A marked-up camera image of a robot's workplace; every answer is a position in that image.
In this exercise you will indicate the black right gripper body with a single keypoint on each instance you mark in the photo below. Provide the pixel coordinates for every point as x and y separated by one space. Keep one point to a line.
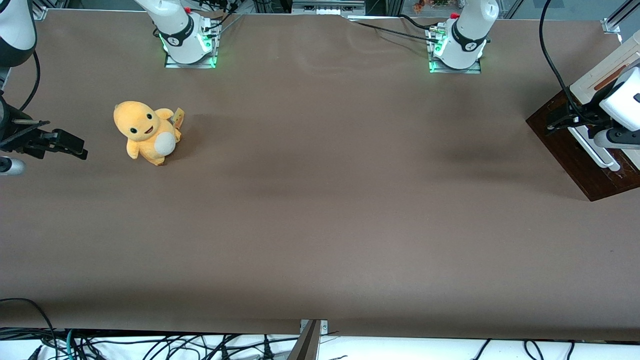
11 136

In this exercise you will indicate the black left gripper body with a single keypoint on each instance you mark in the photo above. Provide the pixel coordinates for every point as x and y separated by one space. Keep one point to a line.
586 114

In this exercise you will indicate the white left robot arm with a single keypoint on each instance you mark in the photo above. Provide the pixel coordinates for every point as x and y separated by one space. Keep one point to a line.
467 31

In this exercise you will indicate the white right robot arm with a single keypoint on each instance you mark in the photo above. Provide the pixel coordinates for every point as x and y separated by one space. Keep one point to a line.
180 31

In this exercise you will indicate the dark wooden base board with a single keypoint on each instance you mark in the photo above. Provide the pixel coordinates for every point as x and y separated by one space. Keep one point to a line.
570 155

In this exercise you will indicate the yellow plush toy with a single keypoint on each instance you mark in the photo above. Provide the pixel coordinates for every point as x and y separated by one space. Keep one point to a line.
145 131

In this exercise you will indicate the yellow plush toy tag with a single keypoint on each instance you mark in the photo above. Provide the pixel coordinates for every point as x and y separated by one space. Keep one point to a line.
178 116

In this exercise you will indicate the brown table cover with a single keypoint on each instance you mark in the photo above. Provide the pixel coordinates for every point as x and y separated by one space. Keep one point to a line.
320 200

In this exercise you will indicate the grey control box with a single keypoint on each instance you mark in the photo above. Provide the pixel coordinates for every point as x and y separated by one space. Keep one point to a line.
327 7

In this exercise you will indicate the aluminium corner bracket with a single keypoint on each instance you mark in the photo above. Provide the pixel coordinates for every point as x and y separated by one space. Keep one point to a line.
40 13
614 25

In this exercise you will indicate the metal camera post bracket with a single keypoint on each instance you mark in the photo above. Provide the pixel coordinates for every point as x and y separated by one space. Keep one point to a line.
307 342

